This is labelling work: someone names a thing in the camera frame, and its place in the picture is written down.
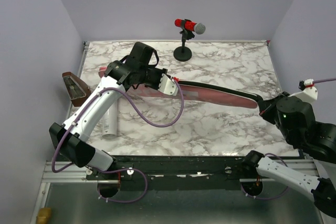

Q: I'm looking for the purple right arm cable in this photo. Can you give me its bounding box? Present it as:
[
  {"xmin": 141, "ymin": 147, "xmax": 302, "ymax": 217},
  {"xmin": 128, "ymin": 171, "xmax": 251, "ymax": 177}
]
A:
[{"xmin": 240, "ymin": 77, "xmax": 336, "ymax": 200}]

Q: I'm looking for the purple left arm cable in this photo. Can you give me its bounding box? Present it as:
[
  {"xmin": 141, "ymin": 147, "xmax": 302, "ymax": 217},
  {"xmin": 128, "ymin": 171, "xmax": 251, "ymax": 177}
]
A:
[{"xmin": 51, "ymin": 77, "xmax": 185, "ymax": 204}]

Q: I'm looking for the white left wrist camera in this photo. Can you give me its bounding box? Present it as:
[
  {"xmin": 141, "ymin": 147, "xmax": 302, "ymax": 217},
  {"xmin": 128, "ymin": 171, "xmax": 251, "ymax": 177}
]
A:
[{"xmin": 158, "ymin": 74, "xmax": 178, "ymax": 96}]

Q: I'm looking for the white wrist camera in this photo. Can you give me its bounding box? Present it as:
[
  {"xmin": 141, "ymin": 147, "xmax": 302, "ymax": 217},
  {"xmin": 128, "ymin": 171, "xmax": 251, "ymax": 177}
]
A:
[
  {"xmin": 158, "ymin": 74, "xmax": 178, "ymax": 96},
  {"xmin": 290, "ymin": 79, "xmax": 318, "ymax": 103}
]

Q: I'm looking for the red microphone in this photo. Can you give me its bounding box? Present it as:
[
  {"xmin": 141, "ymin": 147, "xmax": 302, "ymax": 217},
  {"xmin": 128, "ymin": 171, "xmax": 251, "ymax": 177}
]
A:
[{"xmin": 174, "ymin": 19, "xmax": 206, "ymax": 35}]

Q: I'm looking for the brown wooden metronome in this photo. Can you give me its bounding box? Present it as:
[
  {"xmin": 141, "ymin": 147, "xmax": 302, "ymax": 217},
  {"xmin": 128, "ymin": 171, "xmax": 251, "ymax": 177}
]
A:
[{"xmin": 62, "ymin": 72, "xmax": 91, "ymax": 107}]

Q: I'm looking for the black microphone stand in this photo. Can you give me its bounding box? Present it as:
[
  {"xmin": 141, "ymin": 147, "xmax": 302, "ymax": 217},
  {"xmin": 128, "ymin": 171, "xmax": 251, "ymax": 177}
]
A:
[{"xmin": 173, "ymin": 29, "xmax": 195, "ymax": 62}]

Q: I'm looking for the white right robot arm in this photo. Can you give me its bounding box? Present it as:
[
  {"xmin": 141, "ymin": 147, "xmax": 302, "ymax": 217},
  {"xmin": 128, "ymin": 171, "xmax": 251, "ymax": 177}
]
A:
[{"xmin": 241, "ymin": 93, "xmax": 335, "ymax": 218}]

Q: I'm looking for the yellow wooden block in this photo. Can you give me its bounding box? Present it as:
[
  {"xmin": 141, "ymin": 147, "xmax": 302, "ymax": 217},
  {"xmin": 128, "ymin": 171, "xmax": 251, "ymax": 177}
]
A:
[{"xmin": 35, "ymin": 207, "xmax": 52, "ymax": 224}]

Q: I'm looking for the pink racket bag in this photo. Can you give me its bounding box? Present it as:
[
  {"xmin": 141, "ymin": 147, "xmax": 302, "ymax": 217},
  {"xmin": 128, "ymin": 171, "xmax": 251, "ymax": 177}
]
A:
[{"xmin": 99, "ymin": 66, "xmax": 263, "ymax": 109}]

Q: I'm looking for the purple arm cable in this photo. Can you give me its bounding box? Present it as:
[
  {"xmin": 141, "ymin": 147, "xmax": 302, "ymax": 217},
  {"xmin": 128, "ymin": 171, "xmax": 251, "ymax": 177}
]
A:
[
  {"xmin": 240, "ymin": 77, "xmax": 336, "ymax": 200},
  {"xmin": 51, "ymin": 77, "xmax": 185, "ymax": 204}
]

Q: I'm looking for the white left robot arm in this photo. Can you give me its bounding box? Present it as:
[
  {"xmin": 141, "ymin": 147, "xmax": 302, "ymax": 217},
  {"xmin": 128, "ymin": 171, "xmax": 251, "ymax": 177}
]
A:
[{"xmin": 49, "ymin": 42, "xmax": 182, "ymax": 179}]

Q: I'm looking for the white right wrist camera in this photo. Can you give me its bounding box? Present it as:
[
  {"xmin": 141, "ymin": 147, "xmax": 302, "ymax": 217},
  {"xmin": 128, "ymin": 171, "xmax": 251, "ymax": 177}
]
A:
[{"xmin": 290, "ymin": 79, "xmax": 318, "ymax": 103}]

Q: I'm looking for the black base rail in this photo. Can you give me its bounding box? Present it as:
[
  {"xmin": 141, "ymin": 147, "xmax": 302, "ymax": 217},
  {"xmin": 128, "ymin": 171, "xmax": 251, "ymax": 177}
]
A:
[{"xmin": 84, "ymin": 151, "xmax": 264, "ymax": 191}]

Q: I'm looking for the white shuttlecock tube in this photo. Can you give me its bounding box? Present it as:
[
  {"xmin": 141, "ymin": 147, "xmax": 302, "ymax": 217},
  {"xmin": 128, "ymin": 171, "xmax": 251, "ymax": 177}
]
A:
[{"xmin": 102, "ymin": 102, "xmax": 118, "ymax": 138}]

